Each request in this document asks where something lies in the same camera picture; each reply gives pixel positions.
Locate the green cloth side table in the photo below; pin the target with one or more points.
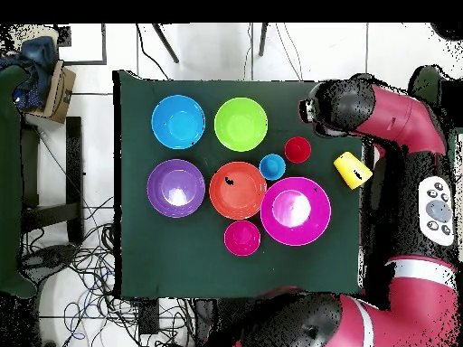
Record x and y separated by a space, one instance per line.
420 86
9 180

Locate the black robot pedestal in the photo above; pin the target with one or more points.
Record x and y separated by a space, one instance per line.
217 318

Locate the large magenta bowl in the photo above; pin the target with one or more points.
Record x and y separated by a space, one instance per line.
311 224

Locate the red cup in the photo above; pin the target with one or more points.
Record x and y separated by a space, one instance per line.
297 150

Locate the blue fabric bag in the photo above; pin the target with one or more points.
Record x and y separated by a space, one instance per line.
38 68

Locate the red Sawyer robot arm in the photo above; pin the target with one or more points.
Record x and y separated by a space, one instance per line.
408 119

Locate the black power adapter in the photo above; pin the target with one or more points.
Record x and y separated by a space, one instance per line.
149 318

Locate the black chair base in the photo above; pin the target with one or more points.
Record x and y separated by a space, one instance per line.
50 256

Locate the cardboard box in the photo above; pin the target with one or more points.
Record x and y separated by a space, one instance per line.
61 94

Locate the green bowl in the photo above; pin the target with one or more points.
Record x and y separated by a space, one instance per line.
241 124

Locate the black framed board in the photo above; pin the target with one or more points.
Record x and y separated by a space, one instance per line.
104 43

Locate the purple bowl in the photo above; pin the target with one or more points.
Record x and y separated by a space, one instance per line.
176 188

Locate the orange bowl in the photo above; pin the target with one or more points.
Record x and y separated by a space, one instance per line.
237 197

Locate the blue cup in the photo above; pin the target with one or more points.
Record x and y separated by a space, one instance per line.
272 167

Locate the small pink bowl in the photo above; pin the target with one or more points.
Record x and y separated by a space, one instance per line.
242 238

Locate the yellow cup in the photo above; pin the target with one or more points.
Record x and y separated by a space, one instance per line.
349 168

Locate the black tripod leg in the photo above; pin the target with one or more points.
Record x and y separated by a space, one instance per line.
166 44
263 39

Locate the black stool frame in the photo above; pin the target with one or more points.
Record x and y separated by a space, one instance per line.
74 162

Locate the blue bowl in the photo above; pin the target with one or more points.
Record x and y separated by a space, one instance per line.
178 122

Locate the dark green table cloth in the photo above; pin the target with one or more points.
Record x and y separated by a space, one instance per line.
217 271

